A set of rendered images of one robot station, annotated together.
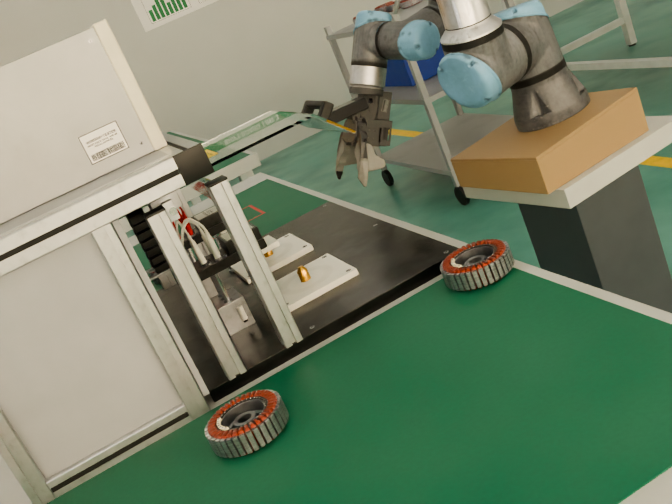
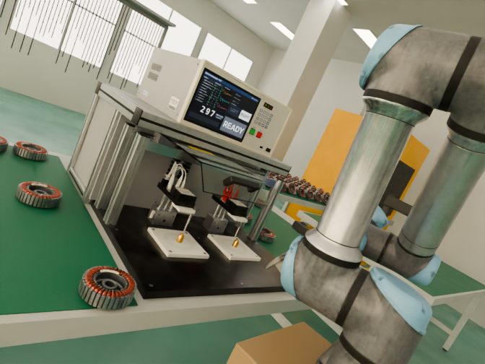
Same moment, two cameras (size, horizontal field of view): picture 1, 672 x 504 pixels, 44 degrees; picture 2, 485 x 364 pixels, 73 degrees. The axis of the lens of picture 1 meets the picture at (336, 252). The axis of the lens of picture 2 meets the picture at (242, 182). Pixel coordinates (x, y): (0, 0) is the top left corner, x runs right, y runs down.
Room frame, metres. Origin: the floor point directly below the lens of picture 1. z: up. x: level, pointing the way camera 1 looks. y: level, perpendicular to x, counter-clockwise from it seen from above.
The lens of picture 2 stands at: (1.02, -0.82, 1.20)
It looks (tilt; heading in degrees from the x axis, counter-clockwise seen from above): 9 degrees down; 60
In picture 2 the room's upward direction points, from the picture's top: 25 degrees clockwise
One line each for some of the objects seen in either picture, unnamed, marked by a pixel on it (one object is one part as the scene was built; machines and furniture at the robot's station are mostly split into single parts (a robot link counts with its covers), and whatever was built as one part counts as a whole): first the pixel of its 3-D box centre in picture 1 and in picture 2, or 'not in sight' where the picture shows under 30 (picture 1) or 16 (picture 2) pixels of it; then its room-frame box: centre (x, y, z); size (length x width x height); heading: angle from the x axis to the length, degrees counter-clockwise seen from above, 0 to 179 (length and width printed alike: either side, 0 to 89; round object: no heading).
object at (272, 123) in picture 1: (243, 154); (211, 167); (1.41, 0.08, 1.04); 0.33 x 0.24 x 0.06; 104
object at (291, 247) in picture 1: (270, 257); (234, 247); (1.64, 0.13, 0.78); 0.15 x 0.15 x 0.01; 14
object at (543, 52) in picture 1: (520, 38); (385, 313); (1.59, -0.49, 0.99); 0.13 x 0.12 x 0.14; 124
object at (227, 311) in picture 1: (231, 310); (162, 214); (1.37, 0.21, 0.80); 0.08 x 0.05 x 0.06; 14
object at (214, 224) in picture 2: (203, 281); (215, 222); (1.60, 0.27, 0.80); 0.08 x 0.05 x 0.06; 14
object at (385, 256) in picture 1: (284, 280); (203, 247); (1.52, 0.11, 0.76); 0.64 x 0.47 x 0.02; 14
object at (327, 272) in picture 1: (307, 282); (178, 243); (1.41, 0.07, 0.78); 0.15 x 0.15 x 0.01; 14
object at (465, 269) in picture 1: (476, 264); (108, 287); (1.19, -0.19, 0.77); 0.11 x 0.11 x 0.04
